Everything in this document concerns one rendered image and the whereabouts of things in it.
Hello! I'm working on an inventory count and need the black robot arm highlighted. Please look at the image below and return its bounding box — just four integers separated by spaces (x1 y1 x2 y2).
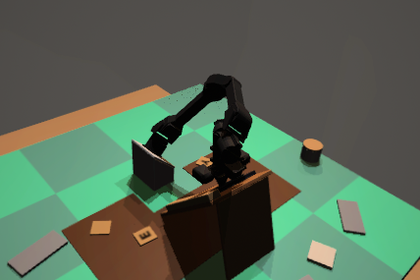
143 74 252 180

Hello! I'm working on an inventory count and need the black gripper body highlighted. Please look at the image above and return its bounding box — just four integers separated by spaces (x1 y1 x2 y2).
192 145 250 184

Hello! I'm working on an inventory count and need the dark grey cylinder with orange top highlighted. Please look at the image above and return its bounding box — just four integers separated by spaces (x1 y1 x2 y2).
300 139 323 163

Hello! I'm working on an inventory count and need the grey flat bar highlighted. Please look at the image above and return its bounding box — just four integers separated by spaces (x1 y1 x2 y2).
337 199 366 235
299 274 314 280
8 230 69 277

